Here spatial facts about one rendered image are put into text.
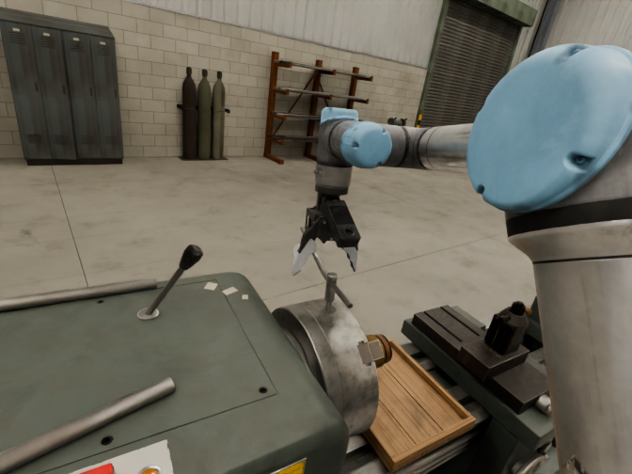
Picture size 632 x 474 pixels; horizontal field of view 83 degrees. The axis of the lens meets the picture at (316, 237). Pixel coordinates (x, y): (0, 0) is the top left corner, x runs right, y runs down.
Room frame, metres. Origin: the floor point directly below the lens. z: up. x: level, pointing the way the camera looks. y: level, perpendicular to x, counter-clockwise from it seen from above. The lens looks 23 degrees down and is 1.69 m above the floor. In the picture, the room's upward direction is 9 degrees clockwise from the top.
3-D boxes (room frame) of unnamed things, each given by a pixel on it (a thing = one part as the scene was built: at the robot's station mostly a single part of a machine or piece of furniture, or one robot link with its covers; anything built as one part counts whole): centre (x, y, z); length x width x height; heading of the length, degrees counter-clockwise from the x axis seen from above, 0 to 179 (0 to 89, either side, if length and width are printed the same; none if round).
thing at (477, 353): (0.91, -0.60, 1.00); 0.20 x 0.10 x 0.05; 123
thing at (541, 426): (0.99, -0.64, 0.90); 0.53 x 0.30 x 0.06; 33
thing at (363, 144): (0.66, -0.07, 1.60); 0.11 x 0.11 x 0.08; 22
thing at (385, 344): (0.73, -0.18, 1.08); 0.09 x 0.09 x 0.09; 33
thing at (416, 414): (0.81, -0.29, 0.89); 0.36 x 0.30 x 0.04; 33
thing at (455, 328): (0.98, -0.59, 0.95); 0.43 x 0.18 x 0.04; 33
